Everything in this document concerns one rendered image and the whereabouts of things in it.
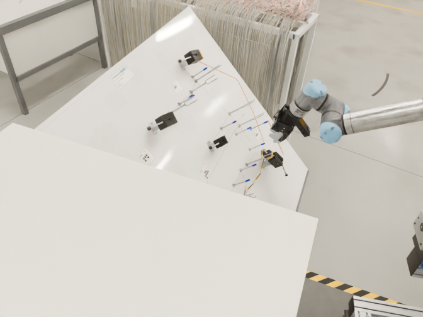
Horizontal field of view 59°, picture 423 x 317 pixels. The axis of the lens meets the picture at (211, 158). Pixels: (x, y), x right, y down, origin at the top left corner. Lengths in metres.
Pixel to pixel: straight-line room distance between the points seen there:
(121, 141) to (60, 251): 0.76
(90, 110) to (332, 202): 2.36
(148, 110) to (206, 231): 0.90
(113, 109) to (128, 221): 0.78
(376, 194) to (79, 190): 3.02
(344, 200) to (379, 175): 0.49
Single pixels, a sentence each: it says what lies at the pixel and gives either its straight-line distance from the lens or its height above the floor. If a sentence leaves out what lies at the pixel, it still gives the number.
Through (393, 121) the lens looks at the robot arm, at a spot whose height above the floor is 1.54.
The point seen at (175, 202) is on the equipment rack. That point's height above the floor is 1.85.
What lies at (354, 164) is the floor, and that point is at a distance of 3.61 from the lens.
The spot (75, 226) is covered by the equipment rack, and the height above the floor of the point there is 1.85.
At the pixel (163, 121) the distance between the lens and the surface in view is 1.24.
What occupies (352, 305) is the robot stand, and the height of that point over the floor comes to 0.21.
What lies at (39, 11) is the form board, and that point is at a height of 0.87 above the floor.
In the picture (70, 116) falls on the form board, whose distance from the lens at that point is 1.15.
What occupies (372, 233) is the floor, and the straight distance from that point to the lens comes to 3.10.
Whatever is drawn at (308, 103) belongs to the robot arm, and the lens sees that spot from 1.47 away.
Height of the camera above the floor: 2.23
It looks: 42 degrees down
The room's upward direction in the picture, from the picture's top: 3 degrees clockwise
